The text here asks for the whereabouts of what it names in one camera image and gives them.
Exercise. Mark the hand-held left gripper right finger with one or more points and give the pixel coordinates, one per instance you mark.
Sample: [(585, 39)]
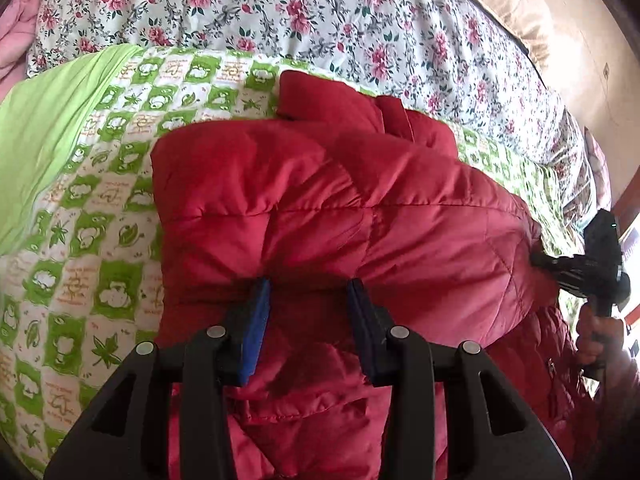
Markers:
[(361, 320)]

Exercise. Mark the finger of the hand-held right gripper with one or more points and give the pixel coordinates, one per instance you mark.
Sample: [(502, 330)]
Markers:
[(544, 260)]

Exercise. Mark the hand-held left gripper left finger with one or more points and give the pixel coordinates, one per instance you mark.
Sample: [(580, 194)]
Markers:
[(256, 320)]

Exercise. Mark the red quilted jacket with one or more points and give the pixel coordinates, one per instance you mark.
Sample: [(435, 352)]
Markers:
[(325, 210)]

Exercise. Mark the person's right forearm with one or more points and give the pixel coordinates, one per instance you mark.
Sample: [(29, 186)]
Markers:
[(622, 385)]

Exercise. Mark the person's right hand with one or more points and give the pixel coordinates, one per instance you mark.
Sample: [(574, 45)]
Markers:
[(597, 340)]

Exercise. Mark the pink patterned pillow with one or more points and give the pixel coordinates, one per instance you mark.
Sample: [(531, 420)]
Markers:
[(597, 165)]

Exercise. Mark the person's dark red quilted coat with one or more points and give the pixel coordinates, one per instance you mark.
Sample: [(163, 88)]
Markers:
[(540, 390)]

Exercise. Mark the green patterned blanket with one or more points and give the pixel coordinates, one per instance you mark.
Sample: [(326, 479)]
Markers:
[(100, 210)]

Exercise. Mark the floral duvet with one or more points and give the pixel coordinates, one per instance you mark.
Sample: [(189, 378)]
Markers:
[(300, 10)]

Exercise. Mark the pink quilt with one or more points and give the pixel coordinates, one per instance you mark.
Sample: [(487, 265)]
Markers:
[(20, 35)]

